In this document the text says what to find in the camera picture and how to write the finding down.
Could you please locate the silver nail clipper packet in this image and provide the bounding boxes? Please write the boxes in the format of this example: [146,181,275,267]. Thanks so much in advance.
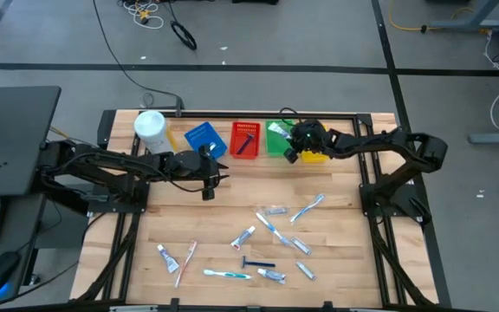
[256,268,287,285]

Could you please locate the black desk top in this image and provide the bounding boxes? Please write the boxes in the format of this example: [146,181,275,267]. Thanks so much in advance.
[0,85,62,198]

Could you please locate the black cable coil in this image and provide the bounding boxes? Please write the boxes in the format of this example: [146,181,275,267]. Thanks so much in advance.
[170,20,198,51]

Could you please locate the black aluminium rig frame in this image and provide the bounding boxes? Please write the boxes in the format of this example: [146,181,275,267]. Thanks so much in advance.
[69,108,453,312]

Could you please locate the dark blue disposable razor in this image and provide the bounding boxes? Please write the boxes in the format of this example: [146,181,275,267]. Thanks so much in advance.
[240,255,276,270]
[236,133,256,156]

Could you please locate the dark keyboard desk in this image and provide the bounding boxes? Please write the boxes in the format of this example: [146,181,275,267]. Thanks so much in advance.
[0,192,47,304]

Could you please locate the blue white toothbrush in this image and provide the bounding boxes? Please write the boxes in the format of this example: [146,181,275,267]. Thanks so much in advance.
[288,193,327,224]
[255,211,294,248]

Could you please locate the grey desk foot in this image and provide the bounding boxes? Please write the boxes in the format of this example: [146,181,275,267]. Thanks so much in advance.
[468,132,499,146]

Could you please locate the white and yellow cable bundle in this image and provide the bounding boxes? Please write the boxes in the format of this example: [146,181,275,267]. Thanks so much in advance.
[121,0,165,30]

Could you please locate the yellow wires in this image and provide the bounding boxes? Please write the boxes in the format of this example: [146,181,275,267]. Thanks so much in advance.
[49,125,88,151]

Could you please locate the black computer mouse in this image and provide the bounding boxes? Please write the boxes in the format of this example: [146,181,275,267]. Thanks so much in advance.
[0,250,22,296]

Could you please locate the white wipes canister yellow label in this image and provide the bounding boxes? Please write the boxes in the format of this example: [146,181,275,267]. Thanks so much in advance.
[133,109,179,156]

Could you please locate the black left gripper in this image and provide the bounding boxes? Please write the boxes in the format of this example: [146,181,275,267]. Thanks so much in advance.
[165,145,230,201]

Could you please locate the green plastic basket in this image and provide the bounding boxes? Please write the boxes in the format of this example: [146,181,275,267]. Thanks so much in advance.
[264,119,296,158]

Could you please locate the red plastic basket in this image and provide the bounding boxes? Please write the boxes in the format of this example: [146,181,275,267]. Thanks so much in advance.
[229,120,262,160]

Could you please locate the small white toothpaste tube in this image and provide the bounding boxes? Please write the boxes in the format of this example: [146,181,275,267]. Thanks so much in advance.
[156,244,180,275]

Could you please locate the toothpaste tube red crimp end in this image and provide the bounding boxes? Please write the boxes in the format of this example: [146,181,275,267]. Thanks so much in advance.
[230,224,257,251]

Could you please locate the blue plastic basket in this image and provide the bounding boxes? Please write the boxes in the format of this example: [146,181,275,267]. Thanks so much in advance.
[184,120,229,160]

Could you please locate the red toothbrush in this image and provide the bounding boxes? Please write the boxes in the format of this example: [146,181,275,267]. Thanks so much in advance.
[174,240,198,289]

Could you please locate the yellow floor cable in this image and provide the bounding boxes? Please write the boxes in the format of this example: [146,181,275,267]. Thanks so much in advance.
[387,0,493,34]

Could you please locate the grey desk leg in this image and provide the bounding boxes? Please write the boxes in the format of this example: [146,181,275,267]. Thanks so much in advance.
[429,0,499,34]

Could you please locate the teal toothbrush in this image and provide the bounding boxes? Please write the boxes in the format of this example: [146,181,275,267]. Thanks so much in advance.
[203,269,253,281]

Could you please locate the yellow plastic basket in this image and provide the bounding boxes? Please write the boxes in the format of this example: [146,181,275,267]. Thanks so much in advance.
[299,125,331,165]

